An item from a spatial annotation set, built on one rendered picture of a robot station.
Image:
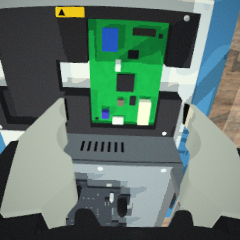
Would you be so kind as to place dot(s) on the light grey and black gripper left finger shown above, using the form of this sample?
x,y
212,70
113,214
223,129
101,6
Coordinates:
x,y
37,182

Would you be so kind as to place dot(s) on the green circuit board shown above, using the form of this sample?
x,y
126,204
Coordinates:
x,y
126,60

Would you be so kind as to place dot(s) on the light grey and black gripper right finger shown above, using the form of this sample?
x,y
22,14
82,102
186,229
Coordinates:
x,y
210,189

